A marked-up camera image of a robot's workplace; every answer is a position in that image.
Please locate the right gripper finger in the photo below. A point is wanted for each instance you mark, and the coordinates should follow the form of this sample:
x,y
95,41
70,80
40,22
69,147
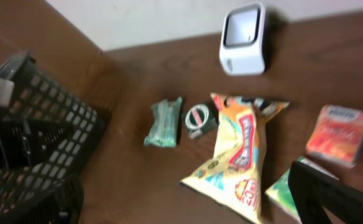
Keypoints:
x,y
314,192

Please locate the teal tissue pack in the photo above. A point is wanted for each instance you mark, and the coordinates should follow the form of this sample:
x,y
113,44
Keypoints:
x,y
279,192

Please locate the orange tissue pack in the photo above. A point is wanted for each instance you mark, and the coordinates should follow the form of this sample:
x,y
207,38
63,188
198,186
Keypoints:
x,y
337,136

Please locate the yellow snack bag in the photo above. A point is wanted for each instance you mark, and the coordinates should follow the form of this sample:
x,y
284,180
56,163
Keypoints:
x,y
232,177

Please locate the dark green round-label box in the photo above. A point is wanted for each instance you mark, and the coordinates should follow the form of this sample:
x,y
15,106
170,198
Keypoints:
x,y
200,119

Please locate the pale teal wet-wipe pack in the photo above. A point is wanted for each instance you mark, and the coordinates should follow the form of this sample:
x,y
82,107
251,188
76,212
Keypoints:
x,y
163,132

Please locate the grey plastic shopping basket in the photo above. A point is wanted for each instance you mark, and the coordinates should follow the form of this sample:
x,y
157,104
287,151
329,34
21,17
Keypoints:
x,y
47,135

